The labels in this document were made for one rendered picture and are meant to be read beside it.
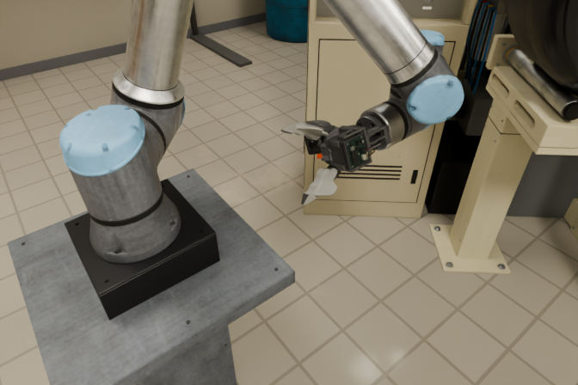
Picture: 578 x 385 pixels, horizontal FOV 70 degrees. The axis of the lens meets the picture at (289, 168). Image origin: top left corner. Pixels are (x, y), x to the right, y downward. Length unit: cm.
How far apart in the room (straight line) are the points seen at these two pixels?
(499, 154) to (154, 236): 117
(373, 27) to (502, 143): 98
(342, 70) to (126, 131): 97
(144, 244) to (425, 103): 60
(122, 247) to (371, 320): 101
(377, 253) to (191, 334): 112
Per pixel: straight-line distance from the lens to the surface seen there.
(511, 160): 162
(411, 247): 190
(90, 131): 83
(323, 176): 80
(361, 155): 78
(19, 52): 390
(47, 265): 112
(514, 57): 134
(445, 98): 72
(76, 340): 95
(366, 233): 192
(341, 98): 162
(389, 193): 191
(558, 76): 109
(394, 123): 84
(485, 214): 176
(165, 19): 84
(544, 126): 112
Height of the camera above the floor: 134
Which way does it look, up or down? 36 degrees down
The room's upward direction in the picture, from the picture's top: straight up
